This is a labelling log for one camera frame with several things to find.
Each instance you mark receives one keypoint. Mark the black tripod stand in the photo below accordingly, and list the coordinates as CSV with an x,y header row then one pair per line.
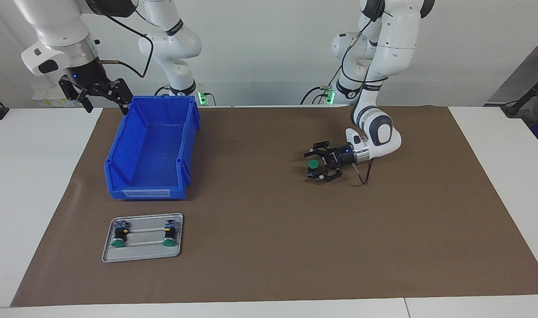
x,y
523,99

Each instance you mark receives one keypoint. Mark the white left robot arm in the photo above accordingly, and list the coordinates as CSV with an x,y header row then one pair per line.
x,y
394,44

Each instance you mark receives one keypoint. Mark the green push button switch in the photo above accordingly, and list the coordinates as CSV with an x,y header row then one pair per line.
x,y
119,234
313,164
169,233

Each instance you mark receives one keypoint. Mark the white cardboard box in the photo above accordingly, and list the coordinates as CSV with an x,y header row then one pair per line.
x,y
43,99

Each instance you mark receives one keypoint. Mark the brown table mat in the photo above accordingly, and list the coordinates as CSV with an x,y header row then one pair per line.
x,y
317,238

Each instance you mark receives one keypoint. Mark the grey metal tray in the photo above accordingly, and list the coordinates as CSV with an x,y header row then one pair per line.
x,y
140,254

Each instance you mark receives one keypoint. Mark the blue plastic storage bin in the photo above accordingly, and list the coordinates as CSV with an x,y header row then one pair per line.
x,y
154,145

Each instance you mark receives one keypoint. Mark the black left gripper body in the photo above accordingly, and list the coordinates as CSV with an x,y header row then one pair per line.
x,y
345,155

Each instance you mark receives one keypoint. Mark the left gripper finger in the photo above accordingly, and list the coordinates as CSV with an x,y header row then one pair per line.
x,y
333,173
324,150

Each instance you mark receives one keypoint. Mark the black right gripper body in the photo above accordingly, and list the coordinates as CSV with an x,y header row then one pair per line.
x,y
85,75

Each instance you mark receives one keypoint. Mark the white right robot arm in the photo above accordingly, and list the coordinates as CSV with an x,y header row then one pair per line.
x,y
56,22

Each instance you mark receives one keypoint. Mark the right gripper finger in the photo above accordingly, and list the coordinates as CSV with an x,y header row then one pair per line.
x,y
86,102
124,93

